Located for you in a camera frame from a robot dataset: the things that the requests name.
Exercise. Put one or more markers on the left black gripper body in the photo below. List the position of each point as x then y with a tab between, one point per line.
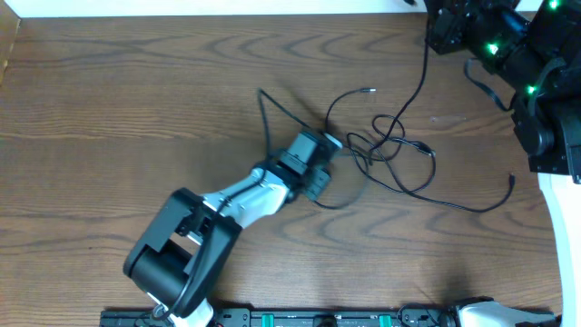
314	185

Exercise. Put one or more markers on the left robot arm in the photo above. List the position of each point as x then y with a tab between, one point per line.
181	253

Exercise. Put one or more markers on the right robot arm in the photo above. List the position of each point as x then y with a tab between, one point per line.
540	60

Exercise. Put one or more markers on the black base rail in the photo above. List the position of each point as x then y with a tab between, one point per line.
340	318

